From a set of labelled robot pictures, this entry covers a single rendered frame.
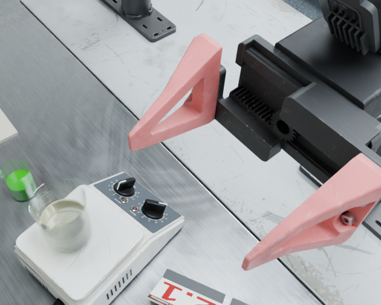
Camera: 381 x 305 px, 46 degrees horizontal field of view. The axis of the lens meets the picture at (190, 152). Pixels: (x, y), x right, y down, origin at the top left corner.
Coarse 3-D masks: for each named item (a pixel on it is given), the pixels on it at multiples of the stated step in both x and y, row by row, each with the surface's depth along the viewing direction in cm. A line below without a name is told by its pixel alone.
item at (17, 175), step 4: (12, 172) 69; (16, 172) 69; (20, 172) 69; (24, 172) 69; (8, 176) 68; (12, 176) 68; (16, 176) 68; (20, 176) 68; (24, 176) 68; (8, 180) 68; (12, 180) 68; (16, 180) 68
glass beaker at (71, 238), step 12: (60, 180) 52; (72, 180) 52; (36, 192) 51; (48, 192) 53; (60, 192) 54; (72, 192) 54; (84, 192) 52; (36, 204) 52; (48, 204) 55; (84, 204) 51; (36, 216) 52; (84, 216) 51; (48, 228) 49; (60, 228) 49; (72, 228) 50; (84, 228) 53; (48, 240) 52; (60, 240) 52; (72, 240) 52; (84, 240) 54; (60, 252) 54; (72, 252) 55
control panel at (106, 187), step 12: (108, 180) 66; (108, 192) 64; (144, 192) 67; (120, 204) 63; (132, 204) 64; (132, 216) 61; (144, 216) 62; (168, 216) 64; (180, 216) 66; (156, 228) 61
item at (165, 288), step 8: (160, 288) 60; (168, 288) 60; (176, 288) 61; (160, 296) 58; (168, 296) 59; (176, 296) 59; (184, 296) 60; (192, 296) 60; (176, 304) 58; (184, 304) 58; (192, 304) 59; (200, 304) 59; (208, 304) 60; (216, 304) 60
